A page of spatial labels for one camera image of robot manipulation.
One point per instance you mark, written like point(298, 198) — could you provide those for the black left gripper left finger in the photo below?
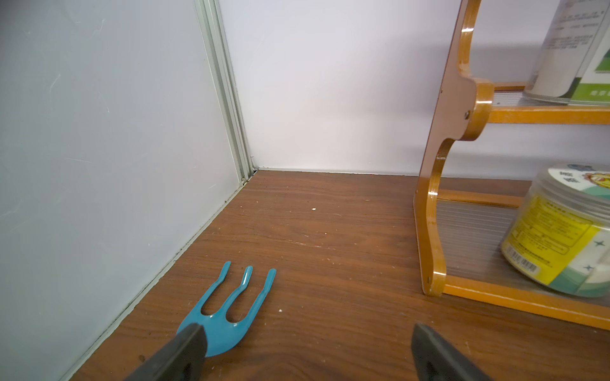
point(180, 359)

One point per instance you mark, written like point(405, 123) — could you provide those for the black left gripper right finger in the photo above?
point(437, 359)

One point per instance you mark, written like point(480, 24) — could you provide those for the sunflower seed jar yellow label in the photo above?
point(560, 236)

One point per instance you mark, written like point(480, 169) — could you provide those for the tall white tin can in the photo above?
point(572, 66)

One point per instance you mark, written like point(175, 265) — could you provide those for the wooden three-tier shelf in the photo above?
point(463, 109)

